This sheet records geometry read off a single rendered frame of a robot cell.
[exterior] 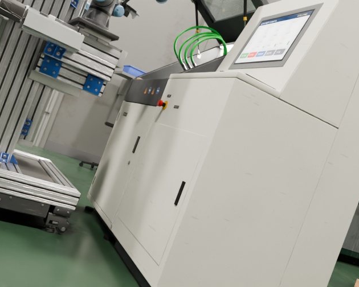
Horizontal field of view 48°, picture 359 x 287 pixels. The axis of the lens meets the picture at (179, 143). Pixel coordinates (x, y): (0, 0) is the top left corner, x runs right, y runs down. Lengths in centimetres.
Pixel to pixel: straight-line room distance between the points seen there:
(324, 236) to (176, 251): 74
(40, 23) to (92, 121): 364
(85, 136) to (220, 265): 403
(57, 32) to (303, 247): 147
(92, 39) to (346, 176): 140
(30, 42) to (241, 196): 133
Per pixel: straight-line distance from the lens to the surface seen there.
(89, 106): 547
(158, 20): 584
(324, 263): 206
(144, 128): 225
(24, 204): 205
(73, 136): 547
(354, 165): 203
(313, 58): 180
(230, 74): 162
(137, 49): 568
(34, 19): 195
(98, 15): 215
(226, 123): 157
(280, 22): 213
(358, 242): 570
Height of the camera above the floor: 62
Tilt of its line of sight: 1 degrees up
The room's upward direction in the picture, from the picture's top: 21 degrees clockwise
